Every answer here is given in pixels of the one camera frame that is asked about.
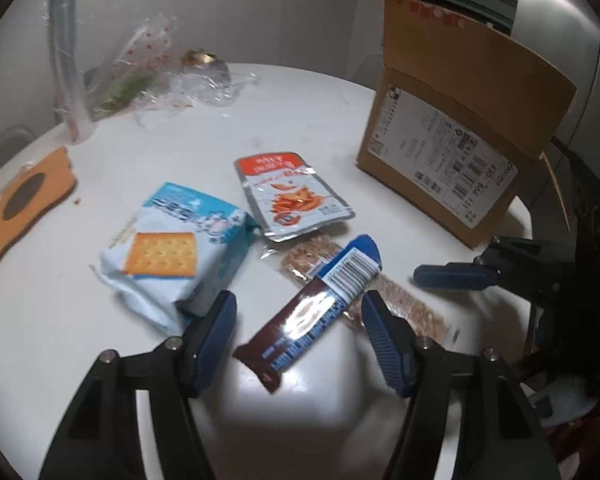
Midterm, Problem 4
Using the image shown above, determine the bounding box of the blue cracker package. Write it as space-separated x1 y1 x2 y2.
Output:
94 182 257 336

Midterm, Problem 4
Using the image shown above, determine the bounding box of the red silver fish snack pouch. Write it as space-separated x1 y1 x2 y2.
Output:
235 152 355 243

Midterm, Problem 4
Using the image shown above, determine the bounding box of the grey chair left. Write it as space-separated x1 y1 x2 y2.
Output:
0 125 35 169

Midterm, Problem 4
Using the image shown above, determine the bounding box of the orange cork coaster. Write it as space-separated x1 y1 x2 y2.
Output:
0 146 78 261

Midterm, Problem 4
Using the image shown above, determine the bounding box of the grey chair right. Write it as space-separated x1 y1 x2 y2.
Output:
351 53 382 90

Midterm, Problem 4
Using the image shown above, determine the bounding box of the cardboard box with label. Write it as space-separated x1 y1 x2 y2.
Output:
358 0 576 247

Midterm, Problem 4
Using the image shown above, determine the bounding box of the brown blue chocolate bar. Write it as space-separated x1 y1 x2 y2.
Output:
233 234 382 393

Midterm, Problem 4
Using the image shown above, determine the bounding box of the tall clear glass vase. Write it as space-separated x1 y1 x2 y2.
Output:
46 0 95 144

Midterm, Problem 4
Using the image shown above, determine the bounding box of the clear granola bar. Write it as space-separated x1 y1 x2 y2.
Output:
260 231 457 344

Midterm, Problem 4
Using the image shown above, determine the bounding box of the stainless steel refrigerator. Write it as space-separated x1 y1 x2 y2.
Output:
512 0 600 157

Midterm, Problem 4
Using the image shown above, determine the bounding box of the crumpled clear plastic wrap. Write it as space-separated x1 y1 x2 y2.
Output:
132 70 261 129

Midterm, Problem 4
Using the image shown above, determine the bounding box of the gold foil cake tray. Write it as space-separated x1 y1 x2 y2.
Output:
181 49 232 84

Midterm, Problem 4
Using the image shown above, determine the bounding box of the clear polka dot wrapper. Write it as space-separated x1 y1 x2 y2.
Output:
86 13 174 120

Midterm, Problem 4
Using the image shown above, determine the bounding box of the grey chair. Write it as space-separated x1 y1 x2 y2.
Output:
351 53 382 90
0 125 35 169

